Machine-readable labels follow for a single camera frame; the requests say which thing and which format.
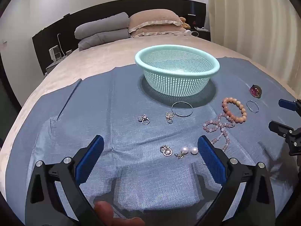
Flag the red gem brooch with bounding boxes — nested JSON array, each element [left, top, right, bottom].
[[250, 84, 262, 99]]

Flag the blue woven cloth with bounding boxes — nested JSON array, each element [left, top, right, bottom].
[[25, 56, 299, 226]]

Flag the round rhinestone brooch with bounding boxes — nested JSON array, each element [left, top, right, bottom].
[[160, 144, 174, 157]]

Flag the white charger cable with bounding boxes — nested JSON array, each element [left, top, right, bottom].
[[57, 33, 65, 57]]

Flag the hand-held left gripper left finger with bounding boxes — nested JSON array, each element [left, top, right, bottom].
[[25, 135, 105, 226]]

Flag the white bedside device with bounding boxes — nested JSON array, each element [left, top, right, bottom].
[[48, 45, 63, 63]]

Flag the large silver hoop bangle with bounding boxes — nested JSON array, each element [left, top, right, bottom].
[[171, 101, 194, 118]]

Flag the small silver hoop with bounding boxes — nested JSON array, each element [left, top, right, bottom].
[[246, 100, 260, 114]]

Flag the grey pillow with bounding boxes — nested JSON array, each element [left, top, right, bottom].
[[78, 28, 131, 52], [74, 12, 130, 39]]

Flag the cream curtain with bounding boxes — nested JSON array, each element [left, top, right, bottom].
[[206, 0, 301, 93]]

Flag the pink bead necklace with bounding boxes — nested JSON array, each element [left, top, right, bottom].
[[203, 113, 236, 152]]

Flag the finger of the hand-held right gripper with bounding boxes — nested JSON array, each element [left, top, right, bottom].
[[278, 98, 301, 116], [268, 121, 295, 137]]

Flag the black headboard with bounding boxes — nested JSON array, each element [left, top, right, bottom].
[[32, 0, 208, 76]]

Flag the peach bead bracelet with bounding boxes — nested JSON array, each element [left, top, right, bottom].
[[222, 97, 247, 123]]

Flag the pink frilled pillow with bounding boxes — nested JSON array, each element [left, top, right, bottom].
[[128, 24, 187, 38], [128, 10, 183, 32]]

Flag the person's left hand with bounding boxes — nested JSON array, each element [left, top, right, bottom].
[[93, 201, 145, 226]]

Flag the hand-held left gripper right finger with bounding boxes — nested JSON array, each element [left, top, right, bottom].
[[197, 135, 276, 226]]

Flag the mint green plastic basket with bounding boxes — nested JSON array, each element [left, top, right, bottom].
[[135, 45, 220, 97]]

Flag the beige bed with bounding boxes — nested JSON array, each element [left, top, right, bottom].
[[0, 31, 301, 193]]

